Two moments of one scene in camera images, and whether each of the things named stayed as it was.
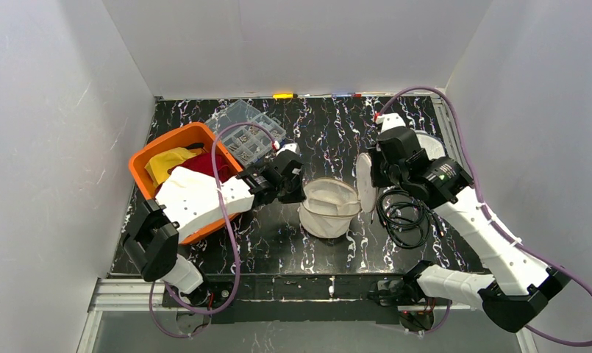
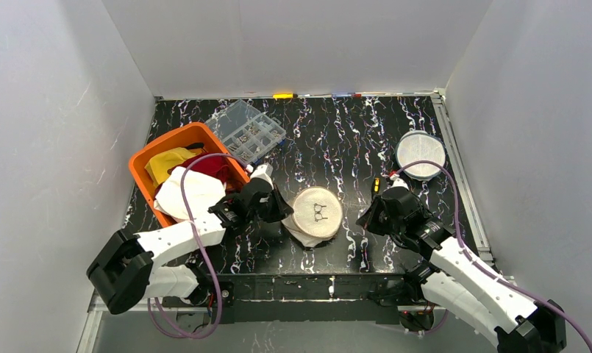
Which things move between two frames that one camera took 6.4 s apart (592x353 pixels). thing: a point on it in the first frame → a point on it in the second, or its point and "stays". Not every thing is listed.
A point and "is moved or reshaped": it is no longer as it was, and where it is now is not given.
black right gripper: (378, 169) → (379, 215)
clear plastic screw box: (245, 143) stays
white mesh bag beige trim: (329, 208) is moved or reshaped
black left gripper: (293, 181) → (270, 201)
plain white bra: (189, 197) stays
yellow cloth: (159, 163) stays
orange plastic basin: (195, 133) stays
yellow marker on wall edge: (283, 95) stays
